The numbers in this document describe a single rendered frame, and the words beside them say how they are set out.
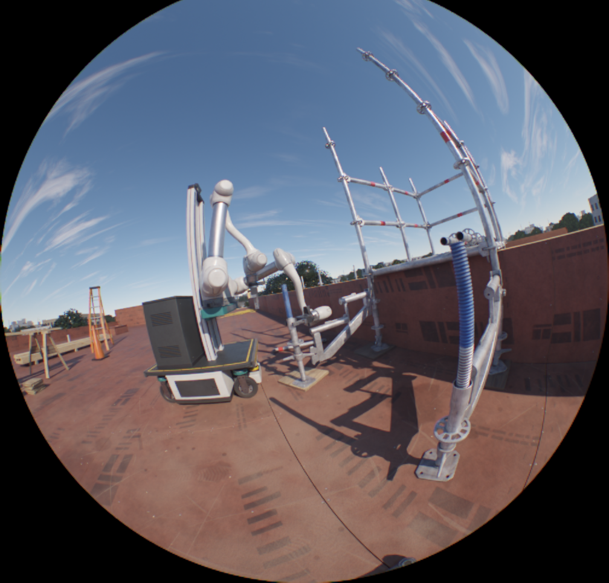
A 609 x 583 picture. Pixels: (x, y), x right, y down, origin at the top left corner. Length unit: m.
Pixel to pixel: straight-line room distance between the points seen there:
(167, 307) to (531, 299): 2.30
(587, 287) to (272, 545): 1.66
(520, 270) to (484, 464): 0.95
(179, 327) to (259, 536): 1.26
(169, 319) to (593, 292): 2.61
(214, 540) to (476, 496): 0.81
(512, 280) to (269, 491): 1.53
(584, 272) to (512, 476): 0.98
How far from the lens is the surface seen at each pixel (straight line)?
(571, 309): 1.39
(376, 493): 0.79
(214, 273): 1.00
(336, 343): 1.46
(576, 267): 1.35
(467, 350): 0.48
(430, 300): 1.47
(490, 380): 1.25
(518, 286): 1.29
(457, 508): 0.80
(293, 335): 1.29
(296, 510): 0.80
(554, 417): 1.14
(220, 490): 0.94
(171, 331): 1.43
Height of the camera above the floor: 0.74
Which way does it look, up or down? 3 degrees up
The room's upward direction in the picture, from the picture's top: 11 degrees counter-clockwise
